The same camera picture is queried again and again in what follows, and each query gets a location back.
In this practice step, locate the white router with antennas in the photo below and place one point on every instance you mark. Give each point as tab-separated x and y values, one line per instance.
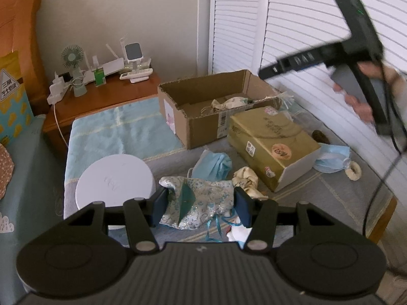
106	66

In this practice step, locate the blue face mask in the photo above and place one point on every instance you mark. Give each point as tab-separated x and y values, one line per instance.
213	165
330	159

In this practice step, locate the white power strip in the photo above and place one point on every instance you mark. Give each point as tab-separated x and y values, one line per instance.
57	92

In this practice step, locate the white flat device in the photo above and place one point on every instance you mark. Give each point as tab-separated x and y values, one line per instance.
143	79

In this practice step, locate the wooden bed headboard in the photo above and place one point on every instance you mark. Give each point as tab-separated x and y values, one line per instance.
19	22

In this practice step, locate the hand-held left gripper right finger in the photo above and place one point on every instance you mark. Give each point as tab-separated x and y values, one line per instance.
243	208

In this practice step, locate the blue cloud print bed sheet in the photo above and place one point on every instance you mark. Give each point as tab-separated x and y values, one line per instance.
31	181

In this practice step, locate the cream knotted cloth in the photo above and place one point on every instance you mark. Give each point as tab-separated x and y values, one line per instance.
246	178

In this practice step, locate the round container with white lid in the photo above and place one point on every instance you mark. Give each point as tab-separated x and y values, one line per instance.
114	181

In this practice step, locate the gold tissue box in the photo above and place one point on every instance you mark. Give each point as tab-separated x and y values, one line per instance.
270	139

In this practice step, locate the wooden nightstand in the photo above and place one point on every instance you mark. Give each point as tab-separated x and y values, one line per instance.
105	93

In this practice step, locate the person's right hand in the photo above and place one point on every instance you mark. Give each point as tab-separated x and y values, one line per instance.
362	109

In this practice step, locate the wooden bed frame rail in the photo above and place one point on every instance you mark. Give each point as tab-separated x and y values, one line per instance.
384	217

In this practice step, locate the brown cardboard box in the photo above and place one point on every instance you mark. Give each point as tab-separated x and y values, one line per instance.
203	127

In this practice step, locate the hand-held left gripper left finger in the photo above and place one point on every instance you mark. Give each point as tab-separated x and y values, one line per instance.
160	205

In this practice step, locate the cream floral cloth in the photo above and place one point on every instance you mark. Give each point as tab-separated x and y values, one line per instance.
232	102

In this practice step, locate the white remote control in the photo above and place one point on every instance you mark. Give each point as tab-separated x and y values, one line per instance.
133	75

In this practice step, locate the white sock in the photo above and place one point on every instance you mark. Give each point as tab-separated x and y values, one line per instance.
237	235

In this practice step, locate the clear gift bag with tassels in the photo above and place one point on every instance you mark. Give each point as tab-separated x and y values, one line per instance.
286	100

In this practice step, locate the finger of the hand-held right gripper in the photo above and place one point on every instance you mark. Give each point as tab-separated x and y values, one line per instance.
292	62

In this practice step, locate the yellow printed bag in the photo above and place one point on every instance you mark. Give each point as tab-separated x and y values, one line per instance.
12	108

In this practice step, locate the brown dotted cushion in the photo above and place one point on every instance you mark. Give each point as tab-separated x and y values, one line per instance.
4	171

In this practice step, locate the white scrunchie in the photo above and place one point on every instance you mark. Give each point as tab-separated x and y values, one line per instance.
348	173

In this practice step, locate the small green desk fan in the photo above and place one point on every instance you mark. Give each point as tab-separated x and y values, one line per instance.
72	55

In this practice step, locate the person's right forearm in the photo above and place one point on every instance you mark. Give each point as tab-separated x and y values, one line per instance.
402	108

